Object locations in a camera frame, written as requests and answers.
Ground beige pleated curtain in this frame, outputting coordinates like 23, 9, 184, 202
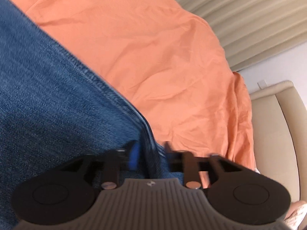
176, 0, 306, 71

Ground orange bed sheet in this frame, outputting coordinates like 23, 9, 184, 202
0, 0, 258, 188

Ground beige padded headboard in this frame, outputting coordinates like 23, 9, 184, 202
250, 81, 306, 201

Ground pink embroidered pillow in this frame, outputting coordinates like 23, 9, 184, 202
284, 200, 306, 229

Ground blue denim jeans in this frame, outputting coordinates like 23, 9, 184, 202
1, 0, 182, 229

